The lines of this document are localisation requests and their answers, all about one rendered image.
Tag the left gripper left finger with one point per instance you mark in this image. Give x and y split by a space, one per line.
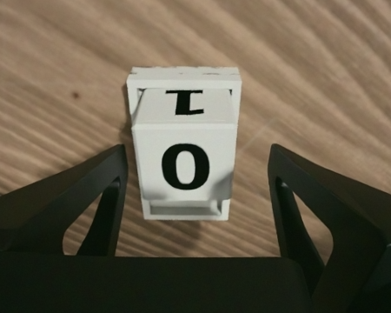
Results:
34 218

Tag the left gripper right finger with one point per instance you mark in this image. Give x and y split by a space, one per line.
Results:
358 216

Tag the white number cube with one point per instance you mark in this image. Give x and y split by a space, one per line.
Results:
184 143

